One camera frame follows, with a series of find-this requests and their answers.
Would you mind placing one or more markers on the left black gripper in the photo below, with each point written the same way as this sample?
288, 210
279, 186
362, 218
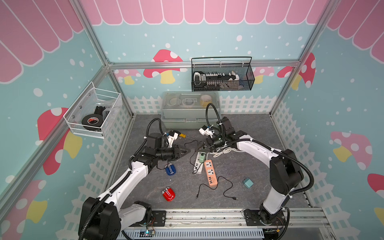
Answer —
176, 153

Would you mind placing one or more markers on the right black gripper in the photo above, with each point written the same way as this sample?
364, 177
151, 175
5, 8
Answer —
209, 142

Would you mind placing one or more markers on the white power strip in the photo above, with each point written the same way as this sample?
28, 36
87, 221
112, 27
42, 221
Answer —
198, 167

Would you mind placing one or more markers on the green charger adapter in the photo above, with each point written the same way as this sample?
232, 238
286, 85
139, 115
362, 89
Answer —
202, 157

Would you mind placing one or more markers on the red blue electric shaver case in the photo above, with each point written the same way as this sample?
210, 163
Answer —
168, 194

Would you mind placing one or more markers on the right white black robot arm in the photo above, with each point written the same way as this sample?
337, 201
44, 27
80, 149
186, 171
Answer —
288, 176

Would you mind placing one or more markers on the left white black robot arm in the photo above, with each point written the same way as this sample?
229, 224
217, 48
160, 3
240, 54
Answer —
120, 186

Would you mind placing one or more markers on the yellow tape roll in box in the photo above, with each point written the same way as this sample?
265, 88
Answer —
205, 100

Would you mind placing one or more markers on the translucent green storage box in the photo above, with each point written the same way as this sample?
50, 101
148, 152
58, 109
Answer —
182, 110

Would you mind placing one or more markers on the orange power strip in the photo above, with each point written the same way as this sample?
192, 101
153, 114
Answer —
211, 174

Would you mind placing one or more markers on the teal cube adapter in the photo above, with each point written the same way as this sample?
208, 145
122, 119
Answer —
248, 183

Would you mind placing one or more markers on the black power strip in basket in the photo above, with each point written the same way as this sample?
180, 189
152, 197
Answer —
205, 80

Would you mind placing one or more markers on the black electrical tape roll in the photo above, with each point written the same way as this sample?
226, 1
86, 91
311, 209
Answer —
93, 122

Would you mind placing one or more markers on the black wire mesh wall basket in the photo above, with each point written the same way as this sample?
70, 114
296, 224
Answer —
240, 65

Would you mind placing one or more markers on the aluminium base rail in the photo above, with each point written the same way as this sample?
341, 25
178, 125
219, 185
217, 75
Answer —
211, 224

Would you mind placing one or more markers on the white wire wall basket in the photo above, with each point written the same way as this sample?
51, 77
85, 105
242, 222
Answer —
93, 101

